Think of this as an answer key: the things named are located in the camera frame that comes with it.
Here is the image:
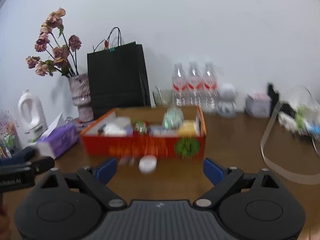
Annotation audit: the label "white round lid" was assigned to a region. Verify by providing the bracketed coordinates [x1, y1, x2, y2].
[139, 155, 157, 174]

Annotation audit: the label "person's left hand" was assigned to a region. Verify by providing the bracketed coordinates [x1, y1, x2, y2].
[0, 194, 11, 240]

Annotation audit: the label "white detergent jug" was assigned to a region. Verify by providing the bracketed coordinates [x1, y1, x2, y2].
[18, 90, 48, 144]

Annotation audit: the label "white yellow plush toy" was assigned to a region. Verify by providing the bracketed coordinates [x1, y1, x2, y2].
[177, 120, 200, 137]

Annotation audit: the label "purple tissue pack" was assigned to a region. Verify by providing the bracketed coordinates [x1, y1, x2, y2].
[36, 112, 79, 159]

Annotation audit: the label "orange cardboard box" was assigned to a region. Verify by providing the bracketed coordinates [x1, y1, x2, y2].
[80, 106, 206, 159]

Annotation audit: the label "red green ribbon bow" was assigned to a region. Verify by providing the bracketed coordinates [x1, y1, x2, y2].
[132, 120, 149, 134]

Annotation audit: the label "iridescent plastic wrapper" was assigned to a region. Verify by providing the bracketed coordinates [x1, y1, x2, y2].
[163, 107, 184, 130]

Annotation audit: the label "white astronaut speaker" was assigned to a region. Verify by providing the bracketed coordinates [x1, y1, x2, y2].
[217, 83, 238, 118]

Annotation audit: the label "floral tin box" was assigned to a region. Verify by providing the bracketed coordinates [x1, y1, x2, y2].
[245, 93, 271, 118]

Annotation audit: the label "purple patterned vase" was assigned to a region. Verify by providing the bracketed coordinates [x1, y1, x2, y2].
[68, 73, 94, 123]

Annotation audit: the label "right water bottle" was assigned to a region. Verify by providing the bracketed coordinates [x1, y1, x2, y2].
[202, 61, 217, 112]

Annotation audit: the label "water bottle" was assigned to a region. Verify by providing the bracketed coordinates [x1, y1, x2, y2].
[202, 61, 217, 112]
[172, 63, 188, 106]
[188, 61, 203, 106]

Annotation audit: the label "middle water bottle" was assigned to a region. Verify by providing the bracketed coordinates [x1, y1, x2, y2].
[188, 61, 203, 106]

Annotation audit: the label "clear glass cup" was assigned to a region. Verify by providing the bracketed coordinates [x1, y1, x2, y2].
[152, 86, 172, 107]

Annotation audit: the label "left water bottle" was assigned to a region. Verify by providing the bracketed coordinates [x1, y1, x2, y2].
[172, 63, 188, 106]

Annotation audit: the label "black paper bag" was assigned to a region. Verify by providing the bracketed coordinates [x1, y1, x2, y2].
[87, 27, 151, 119]

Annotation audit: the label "black device at right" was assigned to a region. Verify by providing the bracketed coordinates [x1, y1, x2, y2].
[267, 82, 280, 116]

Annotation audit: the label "clear face shield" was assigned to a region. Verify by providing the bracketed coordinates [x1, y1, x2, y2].
[260, 86, 319, 185]

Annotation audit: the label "dried pink flowers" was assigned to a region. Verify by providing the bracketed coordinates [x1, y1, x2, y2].
[25, 8, 82, 78]

